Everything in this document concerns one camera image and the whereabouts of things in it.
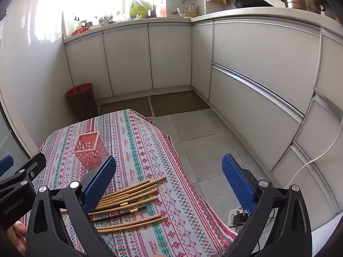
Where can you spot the red bowl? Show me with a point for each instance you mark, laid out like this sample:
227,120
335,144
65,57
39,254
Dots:
80,31

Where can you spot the black plug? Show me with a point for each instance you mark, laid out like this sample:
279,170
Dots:
239,218

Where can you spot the person's left hand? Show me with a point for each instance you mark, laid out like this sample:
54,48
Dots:
17,237

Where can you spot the bunch of wooden chopsticks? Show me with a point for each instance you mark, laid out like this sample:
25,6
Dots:
139,222

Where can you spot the red bottle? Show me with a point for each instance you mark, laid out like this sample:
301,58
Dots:
163,10

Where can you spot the black chopstick with gold band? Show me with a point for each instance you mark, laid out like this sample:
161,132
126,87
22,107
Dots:
143,208
118,216

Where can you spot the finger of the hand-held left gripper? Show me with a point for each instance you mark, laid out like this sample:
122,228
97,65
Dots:
29,170
6,164

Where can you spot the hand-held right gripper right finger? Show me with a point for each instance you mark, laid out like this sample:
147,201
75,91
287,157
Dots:
237,182

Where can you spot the yellow-green plastic jug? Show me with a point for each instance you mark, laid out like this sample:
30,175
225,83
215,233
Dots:
139,8

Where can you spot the white countertop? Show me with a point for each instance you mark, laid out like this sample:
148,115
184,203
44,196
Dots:
241,12

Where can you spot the glass kettle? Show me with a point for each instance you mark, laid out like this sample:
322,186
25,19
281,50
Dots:
192,9

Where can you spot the white cabinet with drawers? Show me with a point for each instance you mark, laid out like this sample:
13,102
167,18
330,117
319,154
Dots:
254,53

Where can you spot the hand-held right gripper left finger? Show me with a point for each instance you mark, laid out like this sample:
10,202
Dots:
99,182

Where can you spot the red-rimmed trash bin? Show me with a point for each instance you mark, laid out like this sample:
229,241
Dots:
83,104

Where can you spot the patterned striped tablecloth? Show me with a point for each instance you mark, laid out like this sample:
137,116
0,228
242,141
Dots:
160,166

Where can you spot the green floor mat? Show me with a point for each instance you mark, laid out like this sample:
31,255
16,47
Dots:
179,103
126,107

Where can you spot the white cabinet with doors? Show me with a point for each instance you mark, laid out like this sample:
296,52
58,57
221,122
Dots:
128,59

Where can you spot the pink perforated utensil holder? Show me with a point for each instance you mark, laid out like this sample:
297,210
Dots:
91,155

